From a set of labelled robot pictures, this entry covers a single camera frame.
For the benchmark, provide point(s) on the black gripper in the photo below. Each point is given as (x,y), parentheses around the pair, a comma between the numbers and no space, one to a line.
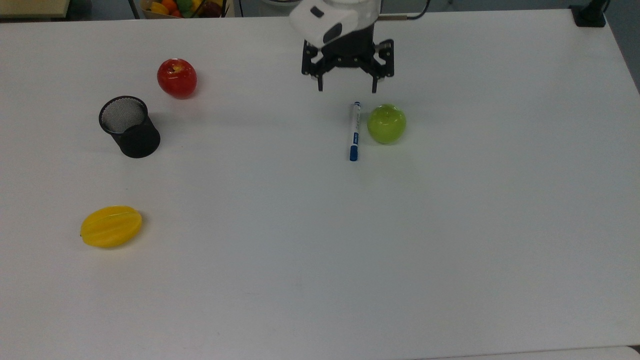
(350,52)

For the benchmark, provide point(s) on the blue and white marker pen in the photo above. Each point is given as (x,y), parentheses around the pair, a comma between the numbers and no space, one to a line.
(355,130)

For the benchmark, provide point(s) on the black mesh pen cup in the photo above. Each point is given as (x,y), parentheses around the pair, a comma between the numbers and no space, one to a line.
(135,137)

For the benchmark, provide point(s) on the green plastic apple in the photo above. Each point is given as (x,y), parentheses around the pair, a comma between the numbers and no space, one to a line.
(386,125)

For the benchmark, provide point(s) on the red plastic apple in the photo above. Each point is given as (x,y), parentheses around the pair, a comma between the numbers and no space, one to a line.
(177,80)

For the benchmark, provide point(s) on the basket of toy fruit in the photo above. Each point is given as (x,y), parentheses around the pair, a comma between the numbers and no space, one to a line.
(182,9)

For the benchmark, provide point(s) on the dark thin stand leg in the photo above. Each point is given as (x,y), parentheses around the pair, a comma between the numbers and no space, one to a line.
(133,9)

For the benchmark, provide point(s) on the yellow plastic starfruit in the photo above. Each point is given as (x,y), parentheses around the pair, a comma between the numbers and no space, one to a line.
(111,227)

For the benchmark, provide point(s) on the wooden table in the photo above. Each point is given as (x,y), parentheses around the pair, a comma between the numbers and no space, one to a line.
(32,7)

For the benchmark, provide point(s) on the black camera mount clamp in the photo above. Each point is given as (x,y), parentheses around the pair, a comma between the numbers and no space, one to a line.
(589,16)

